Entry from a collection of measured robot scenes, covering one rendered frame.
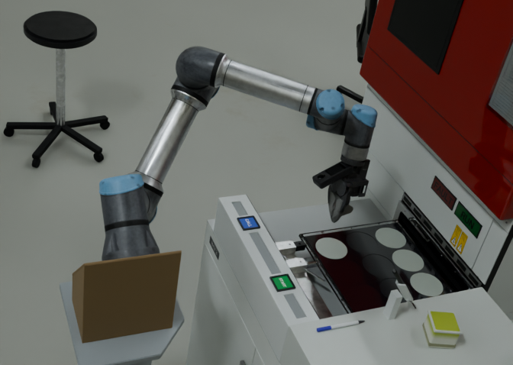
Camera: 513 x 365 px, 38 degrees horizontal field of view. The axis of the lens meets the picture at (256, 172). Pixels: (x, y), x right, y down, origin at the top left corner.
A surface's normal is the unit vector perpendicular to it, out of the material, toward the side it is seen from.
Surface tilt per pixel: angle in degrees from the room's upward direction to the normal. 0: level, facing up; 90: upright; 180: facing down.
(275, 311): 90
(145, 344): 0
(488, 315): 0
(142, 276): 90
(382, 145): 90
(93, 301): 90
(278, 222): 0
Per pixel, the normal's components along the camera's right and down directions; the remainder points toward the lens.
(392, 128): -0.92, 0.10
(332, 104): -0.04, -0.17
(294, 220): 0.15, -0.81
